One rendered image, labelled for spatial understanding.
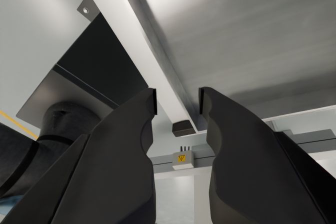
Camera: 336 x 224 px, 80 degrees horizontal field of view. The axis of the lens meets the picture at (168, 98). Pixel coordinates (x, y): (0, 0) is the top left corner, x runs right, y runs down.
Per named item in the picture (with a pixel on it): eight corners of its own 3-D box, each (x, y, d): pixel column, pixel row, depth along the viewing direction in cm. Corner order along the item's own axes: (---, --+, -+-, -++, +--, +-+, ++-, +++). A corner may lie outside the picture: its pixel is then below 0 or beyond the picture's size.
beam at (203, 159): (331, 128, 101) (344, 149, 93) (329, 137, 106) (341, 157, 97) (84, 167, 155) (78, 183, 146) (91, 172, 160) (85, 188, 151)
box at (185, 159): (191, 149, 121) (191, 163, 114) (193, 153, 124) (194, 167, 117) (172, 152, 125) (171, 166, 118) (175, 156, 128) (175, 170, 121)
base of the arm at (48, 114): (86, 143, 63) (72, 174, 55) (38, 119, 56) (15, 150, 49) (114, 124, 55) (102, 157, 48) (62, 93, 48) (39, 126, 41)
